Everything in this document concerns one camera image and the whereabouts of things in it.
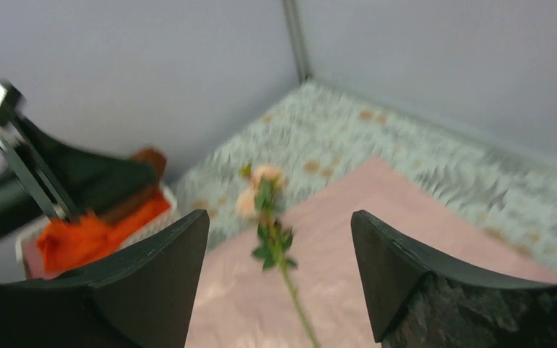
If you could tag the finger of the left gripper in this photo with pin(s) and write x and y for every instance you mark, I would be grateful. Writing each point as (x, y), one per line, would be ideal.
(27, 158)
(77, 181)

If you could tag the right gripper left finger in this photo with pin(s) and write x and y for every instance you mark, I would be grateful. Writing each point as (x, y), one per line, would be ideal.
(140, 296)

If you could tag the white plastic basket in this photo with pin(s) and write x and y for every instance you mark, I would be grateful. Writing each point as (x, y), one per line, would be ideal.
(31, 261)

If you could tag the peach rose stem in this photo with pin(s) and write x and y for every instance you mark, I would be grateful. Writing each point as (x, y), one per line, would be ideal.
(262, 204)

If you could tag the pink wrapping paper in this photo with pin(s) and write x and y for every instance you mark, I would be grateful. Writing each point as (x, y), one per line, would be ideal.
(240, 305)

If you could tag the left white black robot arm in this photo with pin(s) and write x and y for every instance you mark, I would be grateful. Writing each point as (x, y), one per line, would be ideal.
(17, 206)

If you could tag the orange cloth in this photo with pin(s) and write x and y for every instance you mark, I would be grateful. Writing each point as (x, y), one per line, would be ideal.
(65, 246)

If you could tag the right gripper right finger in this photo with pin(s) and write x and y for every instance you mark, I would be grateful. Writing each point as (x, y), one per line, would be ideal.
(418, 296)

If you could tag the brown cloth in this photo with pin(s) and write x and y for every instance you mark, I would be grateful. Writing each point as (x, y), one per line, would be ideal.
(154, 157)

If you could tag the floral patterned table mat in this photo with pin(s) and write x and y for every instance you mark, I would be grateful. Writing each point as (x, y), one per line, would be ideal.
(318, 134)

